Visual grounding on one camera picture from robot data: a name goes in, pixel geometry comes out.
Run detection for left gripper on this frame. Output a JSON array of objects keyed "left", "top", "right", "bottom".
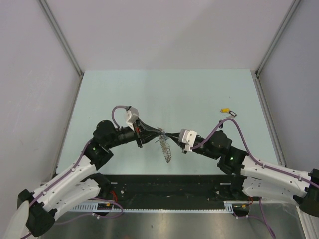
[{"left": 106, "top": 118, "right": 161, "bottom": 148}]

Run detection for metal keyring holder disc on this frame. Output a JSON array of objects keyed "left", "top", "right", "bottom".
[{"left": 157, "top": 128, "right": 172, "bottom": 163}]

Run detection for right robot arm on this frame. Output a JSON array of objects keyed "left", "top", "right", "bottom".
[{"left": 166, "top": 129, "right": 319, "bottom": 217}]

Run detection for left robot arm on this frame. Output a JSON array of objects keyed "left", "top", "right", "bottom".
[{"left": 17, "top": 119, "right": 165, "bottom": 237}]

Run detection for yellow tag key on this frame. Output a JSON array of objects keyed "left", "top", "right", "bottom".
[{"left": 220, "top": 108, "right": 230, "bottom": 113}]

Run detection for black white tag key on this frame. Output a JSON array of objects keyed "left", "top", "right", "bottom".
[{"left": 227, "top": 110, "right": 237, "bottom": 119}]

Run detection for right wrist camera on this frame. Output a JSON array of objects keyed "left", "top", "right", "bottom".
[{"left": 178, "top": 129, "right": 197, "bottom": 153}]

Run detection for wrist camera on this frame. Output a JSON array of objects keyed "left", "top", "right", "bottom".
[
  {"left": 178, "top": 129, "right": 197, "bottom": 153},
  {"left": 125, "top": 106, "right": 139, "bottom": 130}
]

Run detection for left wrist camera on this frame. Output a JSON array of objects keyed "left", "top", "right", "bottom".
[{"left": 125, "top": 106, "right": 139, "bottom": 130}]

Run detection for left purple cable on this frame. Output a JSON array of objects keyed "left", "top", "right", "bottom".
[{"left": 21, "top": 104, "right": 132, "bottom": 239}]

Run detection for purple cable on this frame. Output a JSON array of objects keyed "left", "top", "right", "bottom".
[
  {"left": 190, "top": 118, "right": 319, "bottom": 239},
  {"left": 21, "top": 104, "right": 132, "bottom": 239}
]

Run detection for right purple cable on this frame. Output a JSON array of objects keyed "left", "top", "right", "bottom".
[{"left": 190, "top": 118, "right": 319, "bottom": 239}]

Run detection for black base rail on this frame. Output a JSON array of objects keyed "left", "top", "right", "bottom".
[{"left": 98, "top": 174, "right": 249, "bottom": 211}]

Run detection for white cable duct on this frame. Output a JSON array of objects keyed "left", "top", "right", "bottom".
[{"left": 67, "top": 201, "right": 249, "bottom": 213}]

